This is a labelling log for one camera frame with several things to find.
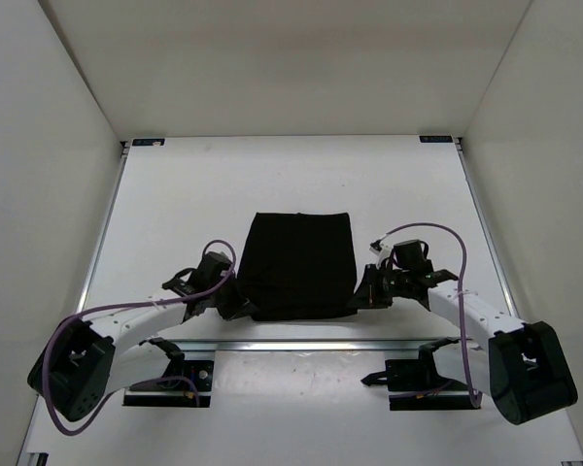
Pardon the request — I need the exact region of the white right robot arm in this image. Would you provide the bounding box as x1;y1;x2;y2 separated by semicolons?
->
349;240;578;425

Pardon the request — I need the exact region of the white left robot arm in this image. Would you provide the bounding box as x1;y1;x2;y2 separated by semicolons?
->
27;251;256;422

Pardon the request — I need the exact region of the black skirt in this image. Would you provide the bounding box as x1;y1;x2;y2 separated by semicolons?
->
237;213;358;322

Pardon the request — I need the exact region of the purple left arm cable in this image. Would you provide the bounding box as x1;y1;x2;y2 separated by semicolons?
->
41;239;239;435

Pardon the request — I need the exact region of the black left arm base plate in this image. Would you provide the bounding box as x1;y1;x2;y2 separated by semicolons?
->
122;339;215;409

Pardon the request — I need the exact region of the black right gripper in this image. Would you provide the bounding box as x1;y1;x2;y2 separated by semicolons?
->
347;263;410;309

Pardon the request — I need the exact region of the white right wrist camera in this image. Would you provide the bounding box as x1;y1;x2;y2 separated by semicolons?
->
369;237;393;268

